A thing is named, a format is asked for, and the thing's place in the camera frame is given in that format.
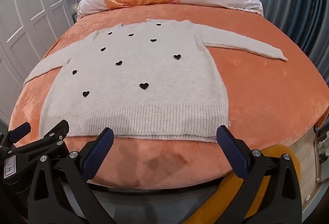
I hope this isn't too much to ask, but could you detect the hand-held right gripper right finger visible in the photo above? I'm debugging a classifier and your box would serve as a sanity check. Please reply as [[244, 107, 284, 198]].
[[216, 125, 303, 224]]

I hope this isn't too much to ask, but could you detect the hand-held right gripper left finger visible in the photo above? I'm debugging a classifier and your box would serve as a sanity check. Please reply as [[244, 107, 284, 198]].
[[28, 127, 117, 224]]

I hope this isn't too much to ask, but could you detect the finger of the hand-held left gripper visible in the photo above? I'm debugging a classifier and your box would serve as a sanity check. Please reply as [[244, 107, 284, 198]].
[[6, 122, 32, 143], [14, 119, 70, 163]]

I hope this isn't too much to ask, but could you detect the grey sweater with black hearts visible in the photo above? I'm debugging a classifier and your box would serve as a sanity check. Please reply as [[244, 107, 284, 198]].
[[24, 19, 288, 143]]

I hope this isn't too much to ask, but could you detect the orange plush bed blanket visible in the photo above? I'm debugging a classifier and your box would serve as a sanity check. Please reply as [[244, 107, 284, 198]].
[[6, 3, 329, 190]]

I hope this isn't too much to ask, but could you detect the white panelled wardrobe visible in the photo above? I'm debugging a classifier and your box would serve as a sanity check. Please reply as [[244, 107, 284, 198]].
[[0, 0, 79, 117]]

